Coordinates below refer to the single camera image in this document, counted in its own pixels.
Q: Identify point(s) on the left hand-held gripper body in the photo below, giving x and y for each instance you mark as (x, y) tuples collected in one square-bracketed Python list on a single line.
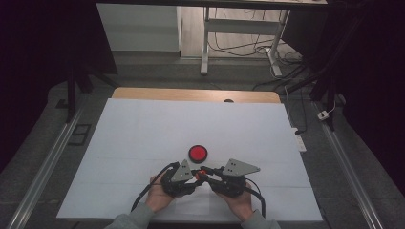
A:
[(180, 183)]

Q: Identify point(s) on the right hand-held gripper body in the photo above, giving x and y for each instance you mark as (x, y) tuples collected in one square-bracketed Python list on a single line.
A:
[(232, 181)]

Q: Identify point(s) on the round red ink pad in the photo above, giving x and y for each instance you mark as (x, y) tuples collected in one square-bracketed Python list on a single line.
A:
[(198, 154)]

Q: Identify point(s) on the person's right hand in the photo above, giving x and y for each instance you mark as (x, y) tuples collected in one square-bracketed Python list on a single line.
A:
[(238, 205)]

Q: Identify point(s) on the person's left hand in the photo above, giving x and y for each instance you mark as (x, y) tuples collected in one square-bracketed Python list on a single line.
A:
[(158, 197)]

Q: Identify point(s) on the white paper sheet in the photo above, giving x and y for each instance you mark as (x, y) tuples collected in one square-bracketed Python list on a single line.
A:
[(192, 207)]

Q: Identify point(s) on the white table cover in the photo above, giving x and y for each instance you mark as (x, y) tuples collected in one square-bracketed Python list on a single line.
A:
[(159, 127)]

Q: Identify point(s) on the wooden table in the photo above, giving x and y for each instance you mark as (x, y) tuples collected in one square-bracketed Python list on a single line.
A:
[(191, 94)]

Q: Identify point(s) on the white power strip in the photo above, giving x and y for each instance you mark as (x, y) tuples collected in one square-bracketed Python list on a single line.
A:
[(300, 141)]

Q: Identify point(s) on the black floor socket plate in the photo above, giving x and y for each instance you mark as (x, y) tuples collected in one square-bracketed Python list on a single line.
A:
[(80, 134)]

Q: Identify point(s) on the small white plug adapter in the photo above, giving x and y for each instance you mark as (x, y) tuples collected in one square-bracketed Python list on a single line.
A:
[(323, 115)]

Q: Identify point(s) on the white metal stand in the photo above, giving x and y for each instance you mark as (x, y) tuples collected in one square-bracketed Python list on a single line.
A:
[(242, 47)]

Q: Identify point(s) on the black metal stand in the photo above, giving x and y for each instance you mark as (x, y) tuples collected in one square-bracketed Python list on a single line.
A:
[(71, 92), (324, 86)]

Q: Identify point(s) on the light grey cabinet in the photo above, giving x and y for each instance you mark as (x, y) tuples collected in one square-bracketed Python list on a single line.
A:
[(140, 28)]

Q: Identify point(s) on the dark curtain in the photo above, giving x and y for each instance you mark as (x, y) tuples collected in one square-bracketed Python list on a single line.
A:
[(372, 79), (38, 63)]

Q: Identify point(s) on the aluminium floor rail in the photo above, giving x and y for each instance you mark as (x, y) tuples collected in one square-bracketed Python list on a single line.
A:
[(347, 165), (44, 168)]

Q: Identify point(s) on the desk with white frame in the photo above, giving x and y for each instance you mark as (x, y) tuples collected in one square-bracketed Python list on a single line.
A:
[(242, 26)]

